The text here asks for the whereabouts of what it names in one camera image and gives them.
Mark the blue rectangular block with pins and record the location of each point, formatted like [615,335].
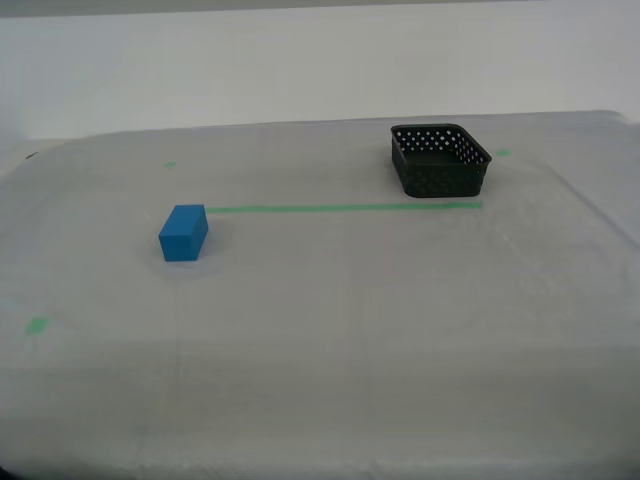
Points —
[182,235]

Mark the long green tape strip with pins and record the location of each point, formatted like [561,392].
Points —
[325,207]

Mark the white woven table cover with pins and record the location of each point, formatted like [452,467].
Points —
[320,340]

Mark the black perforated plastic basket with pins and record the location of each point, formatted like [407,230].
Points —
[440,182]

